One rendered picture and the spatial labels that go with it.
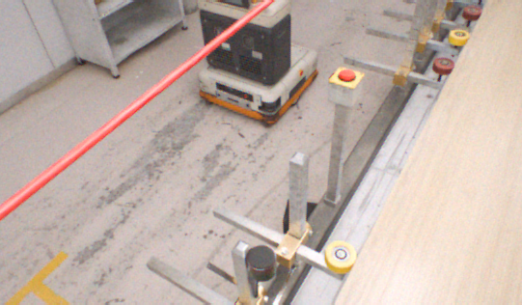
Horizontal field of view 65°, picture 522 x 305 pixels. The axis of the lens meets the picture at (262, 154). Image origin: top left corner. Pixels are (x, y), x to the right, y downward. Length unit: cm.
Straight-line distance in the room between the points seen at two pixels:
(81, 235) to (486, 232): 196
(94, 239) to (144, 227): 27
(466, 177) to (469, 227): 19
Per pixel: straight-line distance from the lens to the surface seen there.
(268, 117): 269
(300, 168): 97
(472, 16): 225
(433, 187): 131
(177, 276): 116
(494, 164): 145
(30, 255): 254
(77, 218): 257
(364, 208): 157
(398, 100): 193
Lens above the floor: 185
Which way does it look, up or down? 45 degrees down
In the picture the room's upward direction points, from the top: 4 degrees counter-clockwise
